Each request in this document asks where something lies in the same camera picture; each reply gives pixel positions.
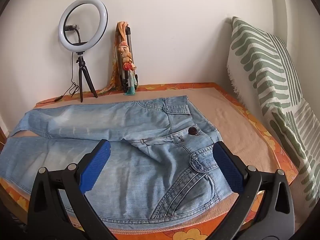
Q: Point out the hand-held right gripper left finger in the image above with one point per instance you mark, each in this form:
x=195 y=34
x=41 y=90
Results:
x=96 y=165

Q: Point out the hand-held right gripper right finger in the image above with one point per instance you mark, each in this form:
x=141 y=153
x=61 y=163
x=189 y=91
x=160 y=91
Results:
x=228 y=170

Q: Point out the light blue denim pants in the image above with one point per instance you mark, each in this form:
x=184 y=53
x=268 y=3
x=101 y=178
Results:
x=140 y=170

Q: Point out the orange floral bedsheet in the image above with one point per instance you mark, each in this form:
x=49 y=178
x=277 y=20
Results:
x=282 y=152

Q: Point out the green striped white pillow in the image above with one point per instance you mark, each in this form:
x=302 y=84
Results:
x=260 y=62
x=295 y=140

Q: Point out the small black tripod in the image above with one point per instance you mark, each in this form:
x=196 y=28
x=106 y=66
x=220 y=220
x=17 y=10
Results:
x=80 y=75

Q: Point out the folded tripod with orange cloth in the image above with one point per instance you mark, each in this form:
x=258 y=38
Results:
x=124 y=52

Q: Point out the folded silver tripod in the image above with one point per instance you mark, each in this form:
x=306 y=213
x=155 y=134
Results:
x=130 y=42

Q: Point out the black gooseneck phone holder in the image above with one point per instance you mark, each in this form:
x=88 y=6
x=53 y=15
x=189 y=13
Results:
x=79 y=36

